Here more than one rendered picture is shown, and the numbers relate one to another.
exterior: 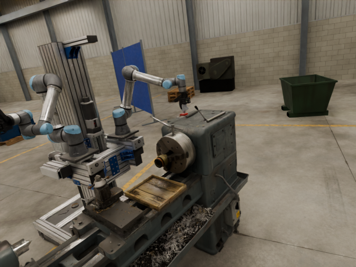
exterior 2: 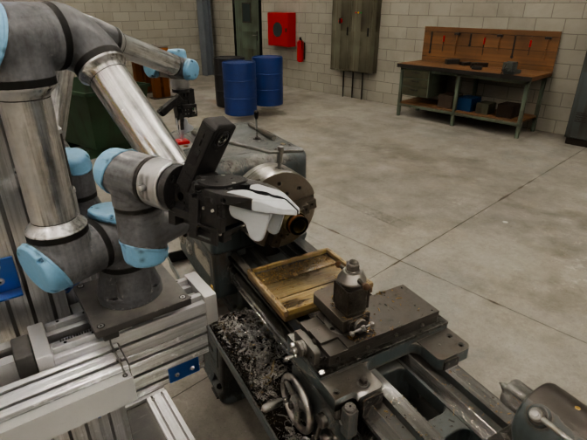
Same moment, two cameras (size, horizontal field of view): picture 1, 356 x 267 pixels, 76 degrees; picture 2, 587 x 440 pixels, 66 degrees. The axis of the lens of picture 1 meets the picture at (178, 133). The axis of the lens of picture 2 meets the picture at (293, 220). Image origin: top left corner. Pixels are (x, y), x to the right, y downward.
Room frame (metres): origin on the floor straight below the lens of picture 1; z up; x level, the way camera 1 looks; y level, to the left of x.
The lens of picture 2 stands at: (1.05, 1.57, 1.81)
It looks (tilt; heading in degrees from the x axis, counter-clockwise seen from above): 26 degrees down; 289
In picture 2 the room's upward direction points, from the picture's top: straight up
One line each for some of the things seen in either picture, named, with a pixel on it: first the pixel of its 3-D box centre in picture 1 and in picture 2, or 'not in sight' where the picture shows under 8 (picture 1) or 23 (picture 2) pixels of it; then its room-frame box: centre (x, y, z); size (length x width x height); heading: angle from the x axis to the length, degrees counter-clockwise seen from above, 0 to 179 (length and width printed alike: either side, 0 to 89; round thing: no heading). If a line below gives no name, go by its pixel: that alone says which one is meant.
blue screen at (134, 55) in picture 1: (129, 81); not in sight; (8.47, 1.49, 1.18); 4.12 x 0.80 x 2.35; 24
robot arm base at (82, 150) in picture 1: (77, 147); (127, 274); (1.74, 0.82, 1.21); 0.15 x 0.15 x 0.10
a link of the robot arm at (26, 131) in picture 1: (29, 130); (149, 228); (1.51, 1.00, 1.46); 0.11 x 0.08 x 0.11; 76
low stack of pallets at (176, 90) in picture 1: (181, 94); not in sight; (9.98, -0.40, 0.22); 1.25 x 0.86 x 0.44; 156
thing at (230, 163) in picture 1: (206, 195); (239, 292); (1.97, -0.20, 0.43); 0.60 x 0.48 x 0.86; 138
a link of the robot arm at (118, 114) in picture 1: (119, 116); (71, 172); (2.15, 0.54, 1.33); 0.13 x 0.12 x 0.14; 167
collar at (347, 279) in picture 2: (99, 182); (352, 275); (1.25, 0.52, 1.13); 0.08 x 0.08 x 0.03
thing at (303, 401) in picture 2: not in sight; (310, 407); (1.32, 0.66, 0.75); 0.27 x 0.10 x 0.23; 138
